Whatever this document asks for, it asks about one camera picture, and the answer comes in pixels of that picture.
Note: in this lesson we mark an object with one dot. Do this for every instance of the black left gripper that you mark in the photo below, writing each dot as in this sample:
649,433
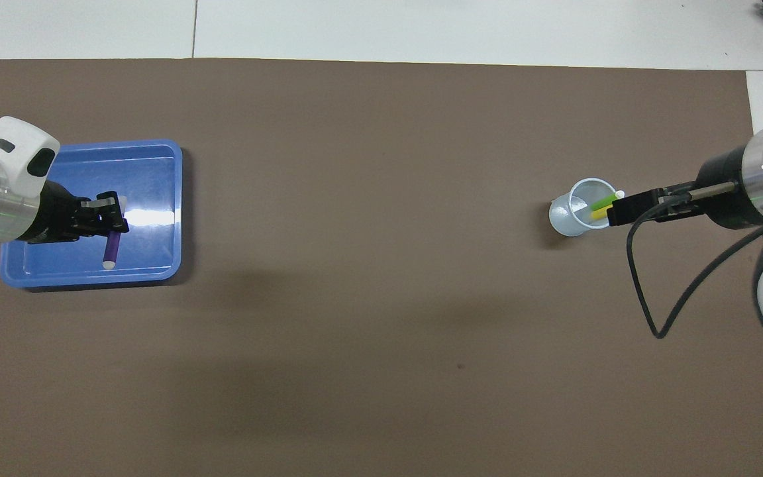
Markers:
57,215

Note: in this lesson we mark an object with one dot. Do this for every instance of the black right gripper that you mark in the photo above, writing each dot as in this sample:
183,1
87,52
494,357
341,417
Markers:
726,189

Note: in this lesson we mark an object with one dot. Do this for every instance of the purple pen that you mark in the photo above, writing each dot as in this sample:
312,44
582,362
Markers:
111,248

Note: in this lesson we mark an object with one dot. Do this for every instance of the green pen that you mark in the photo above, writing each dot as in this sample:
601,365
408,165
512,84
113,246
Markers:
603,201

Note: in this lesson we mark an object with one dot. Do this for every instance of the yellow pen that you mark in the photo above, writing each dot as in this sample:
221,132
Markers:
600,214

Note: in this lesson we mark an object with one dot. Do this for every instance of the blue plastic tray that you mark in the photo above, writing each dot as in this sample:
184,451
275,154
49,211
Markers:
150,218

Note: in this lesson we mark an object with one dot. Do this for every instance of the translucent pale blue cup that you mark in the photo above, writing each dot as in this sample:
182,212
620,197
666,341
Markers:
563,218

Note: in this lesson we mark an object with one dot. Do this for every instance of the brown table mat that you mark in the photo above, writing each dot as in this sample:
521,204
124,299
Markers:
368,265

